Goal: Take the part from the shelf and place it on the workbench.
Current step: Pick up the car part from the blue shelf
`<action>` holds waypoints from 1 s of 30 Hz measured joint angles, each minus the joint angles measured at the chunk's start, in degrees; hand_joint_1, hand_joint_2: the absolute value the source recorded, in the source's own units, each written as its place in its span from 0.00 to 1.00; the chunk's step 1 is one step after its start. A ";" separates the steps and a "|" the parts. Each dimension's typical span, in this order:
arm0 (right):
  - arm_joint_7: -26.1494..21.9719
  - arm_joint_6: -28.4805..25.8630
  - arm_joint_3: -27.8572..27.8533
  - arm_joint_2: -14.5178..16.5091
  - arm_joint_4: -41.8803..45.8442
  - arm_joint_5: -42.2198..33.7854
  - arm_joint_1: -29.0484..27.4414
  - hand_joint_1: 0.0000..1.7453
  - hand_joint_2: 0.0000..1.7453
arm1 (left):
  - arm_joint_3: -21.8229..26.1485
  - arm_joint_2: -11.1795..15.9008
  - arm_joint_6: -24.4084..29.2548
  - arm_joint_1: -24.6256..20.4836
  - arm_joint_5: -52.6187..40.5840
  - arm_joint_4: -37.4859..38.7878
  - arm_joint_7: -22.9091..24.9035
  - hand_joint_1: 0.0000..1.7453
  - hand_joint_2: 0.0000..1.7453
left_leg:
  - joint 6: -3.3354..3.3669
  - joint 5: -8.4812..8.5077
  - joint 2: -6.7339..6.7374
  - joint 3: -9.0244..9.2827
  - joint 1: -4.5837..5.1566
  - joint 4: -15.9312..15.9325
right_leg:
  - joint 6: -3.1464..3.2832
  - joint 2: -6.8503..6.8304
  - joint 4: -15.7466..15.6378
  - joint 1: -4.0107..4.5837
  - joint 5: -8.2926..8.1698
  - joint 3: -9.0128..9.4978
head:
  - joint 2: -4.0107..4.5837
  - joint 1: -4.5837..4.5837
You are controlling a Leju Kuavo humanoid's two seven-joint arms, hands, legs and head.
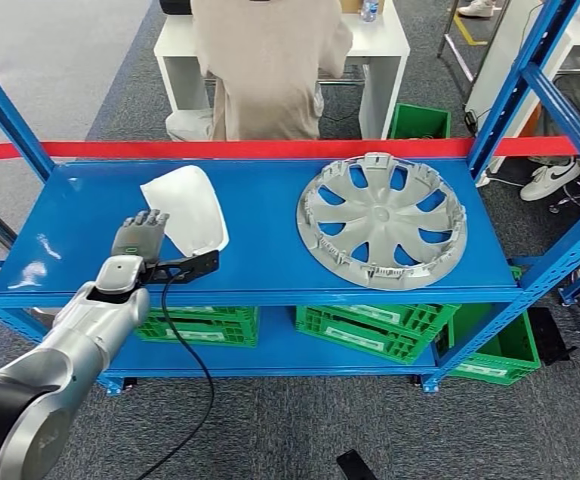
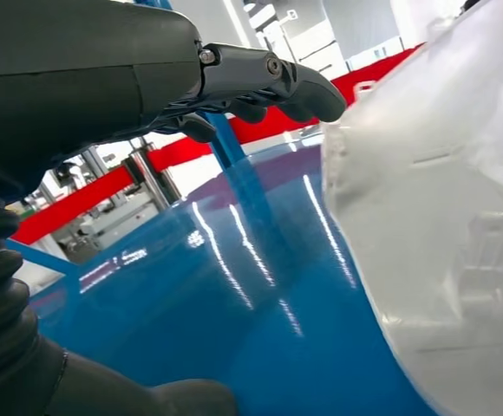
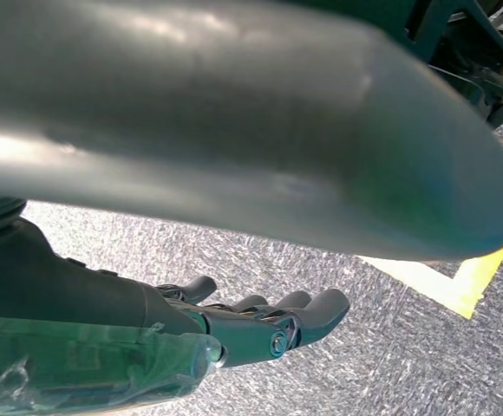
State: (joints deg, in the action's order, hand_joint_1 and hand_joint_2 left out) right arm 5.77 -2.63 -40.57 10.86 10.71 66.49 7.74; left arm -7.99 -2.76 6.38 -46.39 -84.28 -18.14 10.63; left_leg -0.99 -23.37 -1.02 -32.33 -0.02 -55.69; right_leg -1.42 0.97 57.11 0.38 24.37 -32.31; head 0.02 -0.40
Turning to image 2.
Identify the chrome barrier stanchion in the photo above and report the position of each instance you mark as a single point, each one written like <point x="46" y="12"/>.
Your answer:
<point x="147" y="172"/>

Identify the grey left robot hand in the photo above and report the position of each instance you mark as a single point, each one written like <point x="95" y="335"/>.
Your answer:
<point x="82" y="74"/>

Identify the blue metal shelf rack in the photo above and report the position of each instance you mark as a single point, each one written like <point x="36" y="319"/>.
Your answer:
<point x="234" y="287"/>

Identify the red barrier belt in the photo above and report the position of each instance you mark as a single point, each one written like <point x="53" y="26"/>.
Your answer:
<point x="82" y="198"/>

